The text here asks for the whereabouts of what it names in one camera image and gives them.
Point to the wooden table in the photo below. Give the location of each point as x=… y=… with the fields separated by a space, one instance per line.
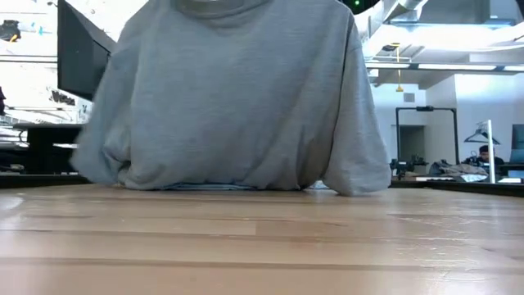
x=434 y=179

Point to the person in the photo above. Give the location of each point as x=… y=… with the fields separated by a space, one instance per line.
x=485 y=153

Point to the light blue patterned shirt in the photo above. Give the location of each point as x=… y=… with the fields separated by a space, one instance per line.
x=204 y=187

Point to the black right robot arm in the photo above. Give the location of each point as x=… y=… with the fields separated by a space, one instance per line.
x=358 y=3

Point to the black aluminium table frame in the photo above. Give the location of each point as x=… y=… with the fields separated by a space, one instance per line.
x=471 y=189

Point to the black clothes hanger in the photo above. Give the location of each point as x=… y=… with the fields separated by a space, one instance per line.
x=477 y=137

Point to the white rack pole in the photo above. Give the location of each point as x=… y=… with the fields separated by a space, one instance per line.
x=490 y=151

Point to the black garment rack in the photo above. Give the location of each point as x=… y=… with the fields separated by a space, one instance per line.
x=425 y=109

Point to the wall vent grille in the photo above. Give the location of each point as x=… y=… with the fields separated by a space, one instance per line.
x=409 y=97

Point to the black background robot arm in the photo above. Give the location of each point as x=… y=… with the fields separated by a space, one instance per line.
x=403 y=166

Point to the grey t-shirt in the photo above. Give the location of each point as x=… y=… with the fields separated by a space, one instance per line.
x=245 y=102

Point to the black ceiling device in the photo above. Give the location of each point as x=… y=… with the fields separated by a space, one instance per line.
x=10 y=30

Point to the dark grey desk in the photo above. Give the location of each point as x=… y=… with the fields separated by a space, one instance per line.
x=45 y=135

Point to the blue screen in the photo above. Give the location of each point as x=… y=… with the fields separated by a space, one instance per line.
x=518 y=147

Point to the large black monitor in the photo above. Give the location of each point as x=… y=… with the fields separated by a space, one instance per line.
x=78 y=61

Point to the ceiling light strip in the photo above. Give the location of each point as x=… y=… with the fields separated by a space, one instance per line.
x=389 y=65
x=454 y=67

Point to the grey clothes pile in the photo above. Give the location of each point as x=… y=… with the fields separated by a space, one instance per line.
x=458 y=170

